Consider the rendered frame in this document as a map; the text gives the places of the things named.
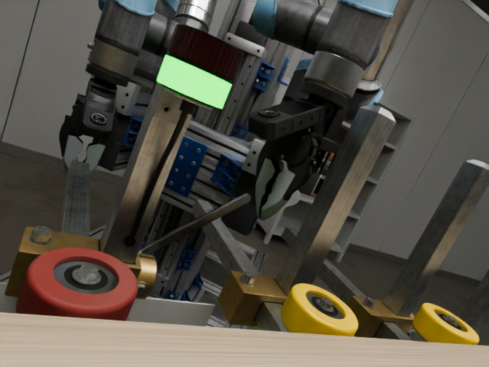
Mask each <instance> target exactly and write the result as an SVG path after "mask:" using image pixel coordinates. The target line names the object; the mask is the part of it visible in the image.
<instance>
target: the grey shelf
mask: <svg viewBox="0 0 489 367"><path fill-rule="evenodd" d="M377 106H380V107H382V108H384V109H386V110H387V111H390V112H391V114H392V116H393V117H394V119H395V120H396V124H395V126H394V128H393V130H392V132H391V134H390V136H389V137H388V139H387V141H386V143H385V145H384V147H383V149H382V151H381V153H380V154H379V156H378V158H377V160H376V162H375V164H374V166H373V169H372V173H371V175H370V176H369V177H367V180H366V182H365V184H364V186H363V187H362V189H361V191H360V193H359V195H358V197H357V199H356V201H355V203H354V205H353V206H352V208H351V210H350V212H349V214H348V216H347V218H346V220H345V222H344V223H343V226H342V227H341V230H340V232H339V233H338V236H337V237H336V239H335V241H334V243H333V245H332V247H331V250H334V251H336V252H338V255H337V256H336V257H335V261H336V262H339V263H340V261H341V259H342V257H343V255H344V253H345V252H346V249H347V248H348V246H349V244H350V242H351V240H352V238H353V236H354V234H355V233H356V231H357V229H358V227H359V225H360V223H361V222H362V219H363V218H364V216H365V214H366V212H367V210H368V208H369V207H370V204H371V202H372V201H373V199H374V197H375V195H376V193H377V191H378V189H379V188H380V186H381V184H382V182H383V180H384V178H385V177H386V174H387V173H388V171H389V168H390V167H391V165H392V163H393V161H394V159H395V157H396V156H397V154H398V152H399V150H400V148H401V146H402V144H403V143H404V141H405V139H406V137H407V135H408V133H409V132H410V129H411V127H412V126H413V123H414V121H415V120H416V119H415V118H413V117H411V116H410V115H408V114H406V113H404V112H402V111H400V110H399V109H397V108H395V107H393V106H391V105H389V104H388V103H386V102H384V101H382V100H379V102H378V104H377ZM350 127H351V125H350V124H348V123H346V122H343V123H342V125H341V127H340V129H339V131H338V133H337V135H336V137H335V139H334V141H333V142H334V143H336V144H338V145H340V146H341V144H342V143H343V140H344V138H345V137H346V134H347V132H348V131H349V128H350ZM314 200H315V197H311V196H308V195H306V194H302V193H301V198H300V199H299V201H298V203H297V204H295V205H292V206H289V207H286V208H282V209H281V210H279V211H278V212H277V213H276V214H274V215H273V216H272V217H270V218H267V219H266V220H264V221H262V220H260V219H259V218H258V219H257V222H258V223H259V224H260V225H261V227H262V228H263V230H264V231H265V232H266V236H265V238H264V240H263V242H264V243H265V244H268V243H269V241H270V239H271V237H272V235H273V234H275V235H278V236H282V233H283V231H284V230H285V227H286V226H288V227H291V228H294V229H296V230H297V231H298V232H299V230H300V228H301V226H302V224H303V222H304V220H305V218H306V216H307V214H308V212H309V210H310V208H311V206H312V204H313V202H314Z"/></svg>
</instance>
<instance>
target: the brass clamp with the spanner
mask: <svg viewBox="0 0 489 367"><path fill-rule="evenodd" d="M33 228H34V227H30V226H27V227H26V228H25V230H24V232H23V236H22V239H21V241H20V245H19V248H18V250H17V255H16V257H15V262H14V264H13V267H12V271H11V274H10V276H9V281H8V283H7V288H6V290H5V296H15V297H19V295H20V290H21V288H22V285H23V281H24V279H25V274H26V272H27V269H28V267H29V265H30V264H31V262H32V261H33V260H34V259H35V258H37V257H38V256H40V255H41V254H43V253H46V252H48V251H51V250H55V249H59V248H87V249H92V250H97V251H100V239H98V238H93V237H85V236H81V235H76V234H69V233H64V232H56V231H52V234H51V239H52V242H51V243H50V244H49V245H43V246H40V245H34V244H32V243H30V242H29V241H28V240H27V239H28V235H30V234H31V232H32V230H33ZM155 260H156V259H155V258H154V256H152V255H148V254H143V253H138V255H137V258H136V259H135V263H134V264H132V263H127V262H123V263H124V264H126V265H127V266H128V267H129V268H130V269H131V270H132V272H133V273H134V275H135V276H136V279H137V282H138V292H137V295H136V297H135V298H136V299H146V298H147V297H148V296H149V294H150V293H151V290H152V288H153V286H154V281H155V278H156V261H155Z"/></svg>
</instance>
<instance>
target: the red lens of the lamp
mask: <svg viewBox="0 0 489 367"><path fill-rule="evenodd" d="M167 52H171V53H173V54H176V55H179V56H181V57H183V58H185V59H188V60H190V61H192V62H195V63H197V64H199V65H201V66H204V67H205V68H208V69H210V70H212V71H214V72H216V73H218V74H220V75H222V76H224V77H226V78H228V79H230V80H231V81H234V79H235V76H236V73H237V71H238V69H239V67H240V64H241V62H242V59H243V57H244V56H243V54H241V53H240V52H238V51H237V50H235V49H234V48H232V47H230V46H228V45H227V44H225V43H223V42H221V41H219V40H217V39H215V38H213V37H211V36H208V35H207V34H205V33H202V32H200V31H197V30H195V29H193V28H189V27H187V26H184V25H180V24H176V26H175V30H174V32H173V35H172V38H171V40H170V43H169V46H168V48H167Z"/></svg>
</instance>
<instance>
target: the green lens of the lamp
mask: <svg viewBox="0 0 489 367"><path fill-rule="evenodd" d="M156 80H157V81H158V82H159V83H161V84H163V85H165V86H167V87H170V88H172V89H174V90H176V91H178V92H181V93H183V94H185V95H187V96H190V97H192V98H195V99H197V100H200V101H201V102H204V103H207V104H209V105H211V106H214V107H217V108H221V109H223V106H224V103H225V102H226V99H227V96H228V93H229V91H230V89H231V86H232V84H230V83H228V82H226V81H224V80H222V79H220V78H218V77H216V76H213V75H212V74H209V73H207V72H205V71H203V70H201V69H199V68H196V67H194V66H191V65H189V64H187V63H184V62H183V61H181V60H178V59H176V58H173V57H170V56H169V55H165V56H164V60H163V63H162V66H161V68H160V71H159V74H158V77H157V79H156Z"/></svg>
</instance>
